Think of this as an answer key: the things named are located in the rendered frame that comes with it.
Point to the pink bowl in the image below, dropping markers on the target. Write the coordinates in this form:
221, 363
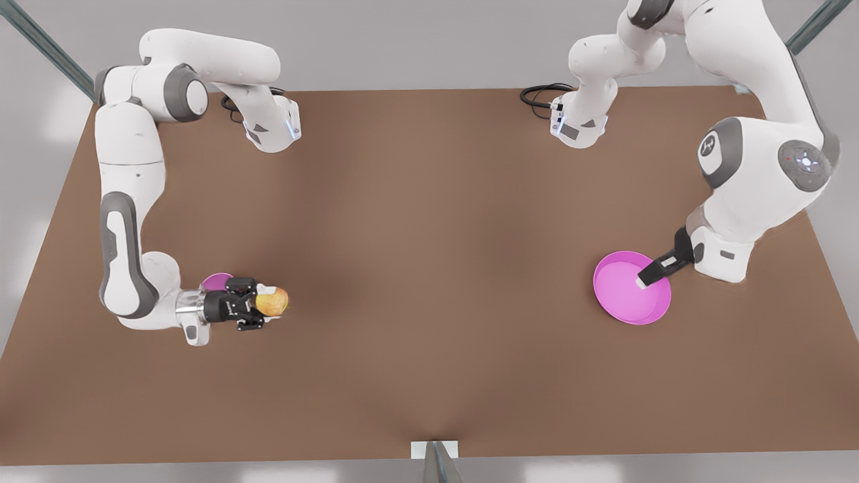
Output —
216, 282

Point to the silver frame post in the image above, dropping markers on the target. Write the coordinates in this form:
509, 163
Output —
439, 466
815, 23
47, 47

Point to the pink plate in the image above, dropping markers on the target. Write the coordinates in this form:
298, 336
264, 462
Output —
624, 295

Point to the yellow red apple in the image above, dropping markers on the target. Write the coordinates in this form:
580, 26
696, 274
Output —
274, 302

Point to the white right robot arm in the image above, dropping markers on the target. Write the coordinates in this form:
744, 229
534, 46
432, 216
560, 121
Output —
127, 168

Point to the white post foot plate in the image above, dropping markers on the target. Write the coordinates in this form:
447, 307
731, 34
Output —
419, 449

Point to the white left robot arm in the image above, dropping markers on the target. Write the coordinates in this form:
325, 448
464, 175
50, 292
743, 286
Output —
751, 168

